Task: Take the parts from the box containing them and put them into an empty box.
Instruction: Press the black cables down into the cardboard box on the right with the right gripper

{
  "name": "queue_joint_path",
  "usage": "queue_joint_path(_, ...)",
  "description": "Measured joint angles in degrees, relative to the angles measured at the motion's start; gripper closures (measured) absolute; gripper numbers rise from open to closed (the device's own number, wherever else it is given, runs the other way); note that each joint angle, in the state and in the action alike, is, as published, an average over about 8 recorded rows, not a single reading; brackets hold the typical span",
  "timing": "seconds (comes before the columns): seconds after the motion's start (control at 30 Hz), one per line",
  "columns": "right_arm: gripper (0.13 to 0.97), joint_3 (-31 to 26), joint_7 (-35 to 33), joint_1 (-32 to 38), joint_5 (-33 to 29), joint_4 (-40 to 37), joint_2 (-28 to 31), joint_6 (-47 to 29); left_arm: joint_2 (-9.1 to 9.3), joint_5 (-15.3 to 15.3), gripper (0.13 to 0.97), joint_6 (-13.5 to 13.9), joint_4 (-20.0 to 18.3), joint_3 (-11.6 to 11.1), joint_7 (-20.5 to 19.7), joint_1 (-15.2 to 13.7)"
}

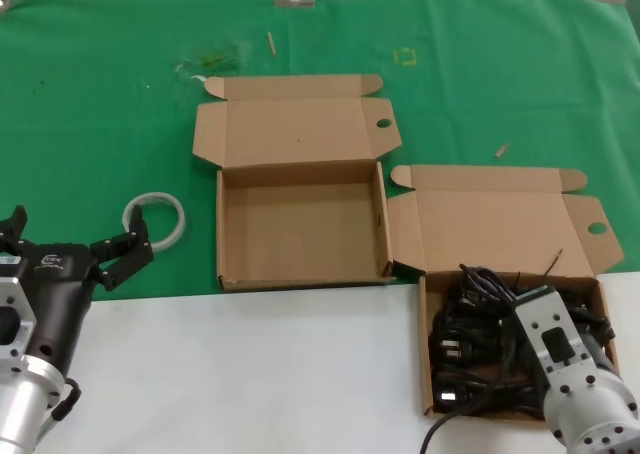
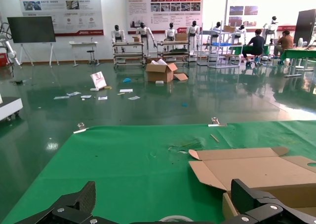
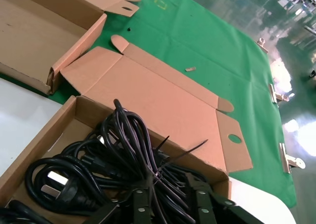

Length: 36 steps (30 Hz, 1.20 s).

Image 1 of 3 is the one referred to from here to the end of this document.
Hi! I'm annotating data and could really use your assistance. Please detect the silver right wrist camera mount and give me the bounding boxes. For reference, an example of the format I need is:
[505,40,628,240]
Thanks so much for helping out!
[513,284,597,380]

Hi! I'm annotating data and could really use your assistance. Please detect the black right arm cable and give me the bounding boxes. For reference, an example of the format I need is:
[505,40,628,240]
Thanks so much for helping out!
[421,406,484,454]

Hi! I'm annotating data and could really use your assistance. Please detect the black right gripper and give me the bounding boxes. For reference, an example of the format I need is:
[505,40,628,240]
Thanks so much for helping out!
[574,318,620,375]

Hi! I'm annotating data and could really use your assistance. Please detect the empty open cardboard box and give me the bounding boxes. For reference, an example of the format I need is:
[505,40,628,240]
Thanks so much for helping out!
[191,73,403,293]

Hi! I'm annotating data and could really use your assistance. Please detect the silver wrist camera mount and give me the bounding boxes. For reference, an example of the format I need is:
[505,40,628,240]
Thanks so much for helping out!
[513,284,597,380]
[0,275,39,375]

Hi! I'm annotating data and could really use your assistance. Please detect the clear adhesive tape roll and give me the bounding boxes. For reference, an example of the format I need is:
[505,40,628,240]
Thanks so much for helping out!
[122,191,187,251]

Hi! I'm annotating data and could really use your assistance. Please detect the thin dark twist tie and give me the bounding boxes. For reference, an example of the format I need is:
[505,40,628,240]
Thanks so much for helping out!
[543,247,565,277]

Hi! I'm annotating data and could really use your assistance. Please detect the clear plastic film scrap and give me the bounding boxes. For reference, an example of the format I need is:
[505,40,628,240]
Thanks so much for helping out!
[174,41,251,73]

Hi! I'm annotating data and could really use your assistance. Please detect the cardboard box holding cables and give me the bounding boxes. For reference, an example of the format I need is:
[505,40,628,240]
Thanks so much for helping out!
[386,163,626,422]

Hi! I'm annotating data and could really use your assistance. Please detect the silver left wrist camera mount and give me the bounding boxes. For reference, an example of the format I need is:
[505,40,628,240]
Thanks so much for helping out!
[0,275,39,375]

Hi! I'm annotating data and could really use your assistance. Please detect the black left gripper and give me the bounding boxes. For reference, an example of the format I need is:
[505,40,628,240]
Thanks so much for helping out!
[0,205,154,376]

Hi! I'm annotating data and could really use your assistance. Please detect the green table cloth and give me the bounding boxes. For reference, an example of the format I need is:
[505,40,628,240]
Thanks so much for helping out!
[0,0,640,304]

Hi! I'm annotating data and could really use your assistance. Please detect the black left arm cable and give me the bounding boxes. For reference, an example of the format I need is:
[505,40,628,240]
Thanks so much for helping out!
[49,376,82,423]

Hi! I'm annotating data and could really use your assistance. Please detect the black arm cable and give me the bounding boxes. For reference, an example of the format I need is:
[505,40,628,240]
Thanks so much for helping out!
[421,406,484,454]
[49,376,82,423]

